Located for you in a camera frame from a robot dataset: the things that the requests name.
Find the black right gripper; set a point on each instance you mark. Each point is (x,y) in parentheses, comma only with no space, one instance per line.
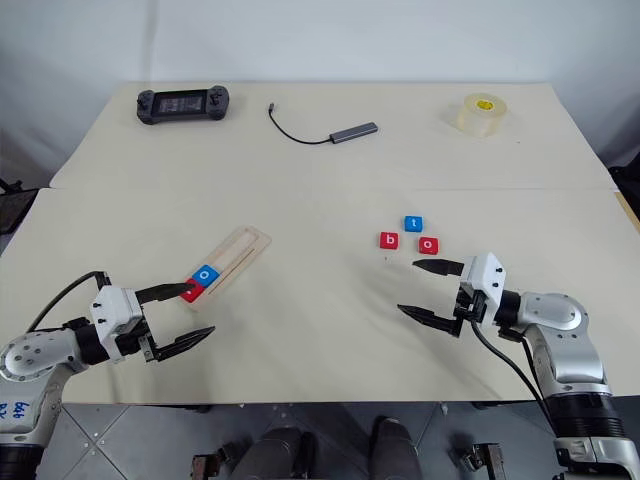
(475,307)

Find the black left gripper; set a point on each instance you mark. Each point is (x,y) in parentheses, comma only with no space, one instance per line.
(135,341)

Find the red letter r tile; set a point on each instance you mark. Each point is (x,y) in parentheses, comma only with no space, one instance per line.
(194,296)

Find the red letter o tile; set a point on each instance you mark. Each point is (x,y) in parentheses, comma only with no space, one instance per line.
(428,245)

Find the blue letter o tile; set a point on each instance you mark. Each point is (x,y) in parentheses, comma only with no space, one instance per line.
(206,275)

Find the red letter b tile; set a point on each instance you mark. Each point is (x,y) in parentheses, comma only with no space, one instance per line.
(389,240)

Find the blue letter t tile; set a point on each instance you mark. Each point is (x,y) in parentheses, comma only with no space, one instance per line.
(413,223)

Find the wooden letter tile rack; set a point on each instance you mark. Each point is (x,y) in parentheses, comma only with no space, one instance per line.
(240,252)

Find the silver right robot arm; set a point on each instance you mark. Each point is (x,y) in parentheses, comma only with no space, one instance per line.
(565,340)

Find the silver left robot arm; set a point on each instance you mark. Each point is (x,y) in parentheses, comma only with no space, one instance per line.
(40,350)

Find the dark rounded shape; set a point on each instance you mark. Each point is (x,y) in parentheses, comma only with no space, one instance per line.
(270,452)

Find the clear tape roll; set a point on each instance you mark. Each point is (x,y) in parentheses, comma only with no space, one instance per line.
(477,117)

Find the black mesh stand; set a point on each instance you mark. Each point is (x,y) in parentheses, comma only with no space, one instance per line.
(12,207)

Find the black handheld game controller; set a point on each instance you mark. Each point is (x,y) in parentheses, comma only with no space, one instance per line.
(182,104)

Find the black object at table side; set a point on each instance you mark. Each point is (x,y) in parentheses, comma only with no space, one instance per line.
(627,185)

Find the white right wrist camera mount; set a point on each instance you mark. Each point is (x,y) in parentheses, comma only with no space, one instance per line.
(482,277)

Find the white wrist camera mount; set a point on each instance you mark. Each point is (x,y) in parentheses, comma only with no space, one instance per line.
(482,277)
(117,307)

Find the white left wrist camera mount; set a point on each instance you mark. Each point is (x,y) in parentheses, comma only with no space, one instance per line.
(117,307)

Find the black table caster bracket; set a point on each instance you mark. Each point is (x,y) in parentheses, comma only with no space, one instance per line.
(207,462)
(480,460)

